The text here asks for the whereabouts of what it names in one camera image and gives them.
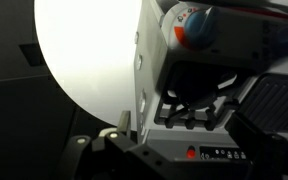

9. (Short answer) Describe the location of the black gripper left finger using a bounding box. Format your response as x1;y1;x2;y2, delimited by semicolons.
50;110;187;180

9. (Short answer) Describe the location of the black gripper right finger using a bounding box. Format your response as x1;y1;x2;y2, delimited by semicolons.
225;112;288;180

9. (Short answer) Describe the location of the small red stove button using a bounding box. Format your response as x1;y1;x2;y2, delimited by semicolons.
186;145;197;160

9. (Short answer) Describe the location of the gray toy stove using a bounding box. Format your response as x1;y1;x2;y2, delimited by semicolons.
132;0;288;180

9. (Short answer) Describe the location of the blue stove knob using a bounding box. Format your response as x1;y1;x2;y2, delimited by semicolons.
183;7;220;50

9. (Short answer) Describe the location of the round white table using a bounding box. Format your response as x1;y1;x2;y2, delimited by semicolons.
33;0;144;132

